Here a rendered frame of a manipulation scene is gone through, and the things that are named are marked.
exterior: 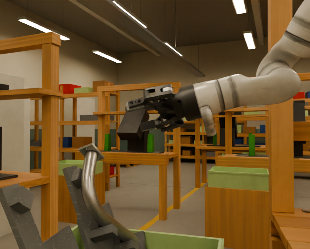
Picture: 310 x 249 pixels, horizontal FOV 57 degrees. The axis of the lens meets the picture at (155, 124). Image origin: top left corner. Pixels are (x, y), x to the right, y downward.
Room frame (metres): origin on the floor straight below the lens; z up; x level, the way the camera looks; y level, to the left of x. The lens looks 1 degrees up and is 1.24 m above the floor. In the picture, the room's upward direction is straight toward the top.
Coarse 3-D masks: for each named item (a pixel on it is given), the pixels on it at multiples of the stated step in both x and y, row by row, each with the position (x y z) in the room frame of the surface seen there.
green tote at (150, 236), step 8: (136, 232) 0.79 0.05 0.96; (152, 232) 0.78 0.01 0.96; (160, 232) 0.78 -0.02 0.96; (80, 240) 0.84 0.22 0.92; (152, 240) 0.78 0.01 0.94; (160, 240) 0.77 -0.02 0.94; (168, 240) 0.77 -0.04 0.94; (176, 240) 0.76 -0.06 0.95; (184, 240) 0.75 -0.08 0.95; (192, 240) 0.75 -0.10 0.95; (200, 240) 0.74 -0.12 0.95; (208, 240) 0.74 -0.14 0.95; (216, 240) 0.73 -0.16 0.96; (80, 248) 0.84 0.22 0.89; (152, 248) 0.78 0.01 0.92; (160, 248) 0.77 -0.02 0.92; (168, 248) 0.77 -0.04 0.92; (176, 248) 0.76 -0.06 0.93; (184, 248) 0.75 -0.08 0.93; (192, 248) 0.75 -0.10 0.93; (200, 248) 0.74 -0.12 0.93; (208, 248) 0.74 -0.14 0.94; (216, 248) 0.73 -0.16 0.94
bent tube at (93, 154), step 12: (84, 156) 0.72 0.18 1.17; (96, 156) 0.70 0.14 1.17; (84, 168) 0.66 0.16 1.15; (84, 180) 0.64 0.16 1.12; (84, 192) 0.63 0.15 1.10; (96, 192) 0.65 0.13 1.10; (96, 204) 0.63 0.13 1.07; (96, 216) 0.63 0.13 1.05; (108, 216) 0.65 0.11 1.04; (120, 228) 0.69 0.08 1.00
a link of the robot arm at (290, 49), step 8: (288, 32) 0.54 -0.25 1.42; (280, 40) 0.56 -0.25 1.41; (288, 40) 0.54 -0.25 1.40; (296, 40) 0.53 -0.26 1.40; (304, 40) 0.52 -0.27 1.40; (272, 48) 0.58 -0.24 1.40; (280, 48) 0.57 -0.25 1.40; (288, 48) 0.54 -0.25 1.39; (296, 48) 0.53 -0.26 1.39; (304, 48) 0.53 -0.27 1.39; (272, 56) 0.59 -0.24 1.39; (280, 56) 0.59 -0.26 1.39; (288, 56) 0.58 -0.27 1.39; (296, 56) 0.57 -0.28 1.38; (304, 56) 0.54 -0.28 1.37; (264, 64) 0.60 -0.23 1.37; (272, 64) 0.58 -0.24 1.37; (280, 64) 0.58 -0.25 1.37; (288, 64) 0.60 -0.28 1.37; (256, 72) 0.63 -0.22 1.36; (264, 72) 0.59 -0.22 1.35
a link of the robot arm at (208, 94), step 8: (216, 80) 0.60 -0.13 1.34; (200, 88) 0.59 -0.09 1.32; (208, 88) 0.59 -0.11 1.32; (216, 88) 0.59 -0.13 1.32; (200, 96) 0.59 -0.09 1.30; (208, 96) 0.59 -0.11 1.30; (216, 96) 0.59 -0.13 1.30; (200, 104) 0.59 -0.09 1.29; (208, 104) 0.59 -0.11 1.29; (216, 104) 0.59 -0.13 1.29; (200, 112) 0.57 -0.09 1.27; (208, 112) 0.55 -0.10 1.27; (216, 112) 0.61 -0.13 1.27; (208, 120) 0.56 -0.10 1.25; (208, 128) 0.59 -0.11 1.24; (208, 136) 0.62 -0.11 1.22
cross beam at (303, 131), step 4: (296, 124) 1.31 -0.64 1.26; (300, 124) 1.30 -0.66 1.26; (304, 124) 1.30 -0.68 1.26; (308, 124) 1.30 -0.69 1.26; (296, 128) 1.31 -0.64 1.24; (300, 128) 1.30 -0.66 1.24; (304, 128) 1.30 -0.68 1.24; (308, 128) 1.30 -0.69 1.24; (296, 132) 1.31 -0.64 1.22; (300, 132) 1.30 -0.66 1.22; (304, 132) 1.30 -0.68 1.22; (308, 132) 1.30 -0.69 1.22; (296, 136) 1.31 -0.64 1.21; (300, 136) 1.30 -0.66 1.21; (304, 136) 1.30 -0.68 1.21; (308, 136) 1.30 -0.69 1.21; (296, 140) 1.31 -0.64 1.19; (300, 140) 1.30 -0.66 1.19; (304, 140) 1.30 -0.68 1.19; (308, 140) 1.30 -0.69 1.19
